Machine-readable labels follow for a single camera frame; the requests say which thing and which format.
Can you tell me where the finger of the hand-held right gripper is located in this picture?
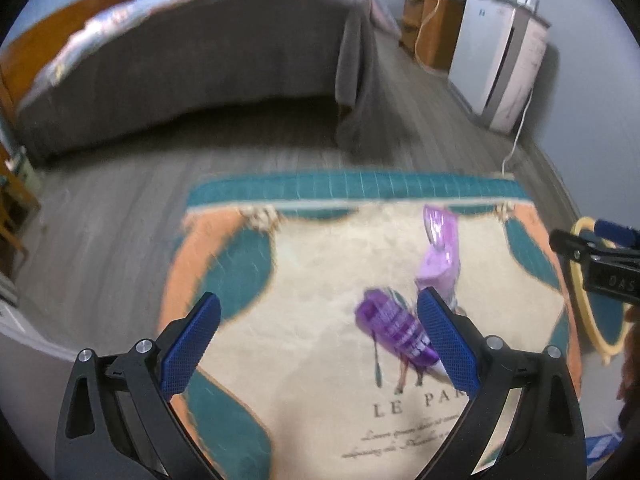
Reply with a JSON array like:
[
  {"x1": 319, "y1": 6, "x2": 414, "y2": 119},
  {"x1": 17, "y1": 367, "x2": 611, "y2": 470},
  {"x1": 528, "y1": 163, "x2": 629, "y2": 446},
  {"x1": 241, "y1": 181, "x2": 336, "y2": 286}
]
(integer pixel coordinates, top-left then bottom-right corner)
[
  {"x1": 549, "y1": 229, "x2": 640, "y2": 306},
  {"x1": 595, "y1": 217, "x2": 640, "y2": 250}
]

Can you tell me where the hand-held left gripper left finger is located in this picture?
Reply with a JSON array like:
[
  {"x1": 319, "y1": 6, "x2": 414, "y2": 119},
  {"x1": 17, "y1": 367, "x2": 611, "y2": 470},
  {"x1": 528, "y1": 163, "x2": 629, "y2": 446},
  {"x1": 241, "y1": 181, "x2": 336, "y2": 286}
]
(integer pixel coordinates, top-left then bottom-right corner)
[{"x1": 54, "y1": 291, "x2": 223, "y2": 480}]

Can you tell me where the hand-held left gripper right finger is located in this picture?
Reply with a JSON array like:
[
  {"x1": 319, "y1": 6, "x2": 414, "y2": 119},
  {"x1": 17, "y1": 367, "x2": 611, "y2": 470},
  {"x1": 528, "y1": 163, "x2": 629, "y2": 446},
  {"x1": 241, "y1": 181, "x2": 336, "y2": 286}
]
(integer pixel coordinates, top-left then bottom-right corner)
[{"x1": 412, "y1": 286, "x2": 587, "y2": 480}]

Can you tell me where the purple bottle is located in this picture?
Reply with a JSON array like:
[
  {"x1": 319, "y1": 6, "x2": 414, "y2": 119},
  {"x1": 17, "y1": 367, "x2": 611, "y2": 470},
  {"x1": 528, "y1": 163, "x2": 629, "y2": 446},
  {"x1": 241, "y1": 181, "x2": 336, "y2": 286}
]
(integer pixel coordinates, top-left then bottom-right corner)
[{"x1": 355, "y1": 287, "x2": 448, "y2": 378}]

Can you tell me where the purple plastic packet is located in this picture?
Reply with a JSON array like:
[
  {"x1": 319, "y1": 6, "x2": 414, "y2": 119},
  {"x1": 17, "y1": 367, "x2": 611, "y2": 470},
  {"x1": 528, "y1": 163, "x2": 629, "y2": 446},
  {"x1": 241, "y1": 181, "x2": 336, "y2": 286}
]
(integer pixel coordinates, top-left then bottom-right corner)
[{"x1": 414, "y1": 204, "x2": 463, "y2": 311}]

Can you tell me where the printed quilted mat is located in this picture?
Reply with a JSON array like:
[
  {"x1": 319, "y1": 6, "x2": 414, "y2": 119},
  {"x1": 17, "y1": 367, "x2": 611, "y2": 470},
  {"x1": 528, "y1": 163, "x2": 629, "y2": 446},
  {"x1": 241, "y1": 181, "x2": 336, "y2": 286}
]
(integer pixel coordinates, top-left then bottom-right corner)
[{"x1": 157, "y1": 170, "x2": 583, "y2": 480}]

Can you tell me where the white low furniture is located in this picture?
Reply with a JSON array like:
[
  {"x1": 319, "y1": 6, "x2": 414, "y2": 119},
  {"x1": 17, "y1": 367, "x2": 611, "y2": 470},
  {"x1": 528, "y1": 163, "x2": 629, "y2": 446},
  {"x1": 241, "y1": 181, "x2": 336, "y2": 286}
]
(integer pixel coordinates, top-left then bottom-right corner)
[{"x1": 0, "y1": 280, "x2": 78, "y2": 363}]

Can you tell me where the blue packet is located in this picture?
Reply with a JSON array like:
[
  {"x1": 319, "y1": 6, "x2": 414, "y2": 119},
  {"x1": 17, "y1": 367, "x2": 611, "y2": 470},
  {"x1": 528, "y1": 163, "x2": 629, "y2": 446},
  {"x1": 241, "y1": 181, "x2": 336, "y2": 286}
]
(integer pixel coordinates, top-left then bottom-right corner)
[{"x1": 584, "y1": 434, "x2": 622, "y2": 459}]

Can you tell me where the white appliance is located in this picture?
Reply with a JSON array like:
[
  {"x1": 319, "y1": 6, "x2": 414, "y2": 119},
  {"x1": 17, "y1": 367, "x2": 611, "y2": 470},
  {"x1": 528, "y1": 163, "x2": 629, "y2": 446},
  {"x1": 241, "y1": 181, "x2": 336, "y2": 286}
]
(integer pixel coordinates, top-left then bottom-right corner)
[{"x1": 446, "y1": 0, "x2": 552, "y2": 134}]

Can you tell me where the wooden side table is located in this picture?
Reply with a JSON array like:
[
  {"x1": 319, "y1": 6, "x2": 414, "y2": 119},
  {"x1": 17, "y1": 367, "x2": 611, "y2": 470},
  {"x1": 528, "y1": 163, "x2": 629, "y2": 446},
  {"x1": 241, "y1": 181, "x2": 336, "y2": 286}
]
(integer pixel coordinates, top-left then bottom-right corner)
[{"x1": 0, "y1": 142, "x2": 42, "y2": 281}]

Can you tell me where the wooden cabinet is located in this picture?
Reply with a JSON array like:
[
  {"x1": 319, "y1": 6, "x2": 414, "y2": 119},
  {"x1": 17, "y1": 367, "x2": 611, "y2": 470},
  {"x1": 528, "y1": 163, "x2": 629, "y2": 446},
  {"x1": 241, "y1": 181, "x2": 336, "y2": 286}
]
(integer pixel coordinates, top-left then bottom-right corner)
[{"x1": 401, "y1": 0, "x2": 463, "y2": 72}]

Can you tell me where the grey bed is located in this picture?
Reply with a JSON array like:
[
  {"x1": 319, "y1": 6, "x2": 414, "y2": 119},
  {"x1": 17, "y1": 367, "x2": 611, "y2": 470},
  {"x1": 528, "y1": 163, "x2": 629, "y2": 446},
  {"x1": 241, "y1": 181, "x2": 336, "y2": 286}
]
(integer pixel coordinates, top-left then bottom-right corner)
[{"x1": 15, "y1": 0, "x2": 401, "y2": 163}]

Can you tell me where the wooden headboard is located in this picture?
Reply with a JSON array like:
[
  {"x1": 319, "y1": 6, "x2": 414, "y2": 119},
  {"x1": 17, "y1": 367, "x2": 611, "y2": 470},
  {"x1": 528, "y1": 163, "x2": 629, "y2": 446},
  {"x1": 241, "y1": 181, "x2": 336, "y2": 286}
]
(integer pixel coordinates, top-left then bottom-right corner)
[{"x1": 0, "y1": 0, "x2": 137, "y2": 108}]

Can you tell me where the floral bed cover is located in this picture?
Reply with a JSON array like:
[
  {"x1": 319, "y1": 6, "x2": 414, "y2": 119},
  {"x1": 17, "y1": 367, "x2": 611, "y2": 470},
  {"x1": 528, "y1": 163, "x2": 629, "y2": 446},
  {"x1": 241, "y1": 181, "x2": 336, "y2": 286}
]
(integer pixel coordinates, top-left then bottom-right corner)
[{"x1": 30, "y1": 0, "x2": 401, "y2": 96}]

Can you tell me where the white cable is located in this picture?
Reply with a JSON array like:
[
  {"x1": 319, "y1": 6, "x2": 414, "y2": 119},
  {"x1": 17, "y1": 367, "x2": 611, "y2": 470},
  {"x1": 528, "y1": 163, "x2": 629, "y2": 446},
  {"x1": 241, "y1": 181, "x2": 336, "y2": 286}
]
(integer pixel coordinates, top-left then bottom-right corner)
[{"x1": 500, "y1": 85, "x2": 533, "y2": 178}]

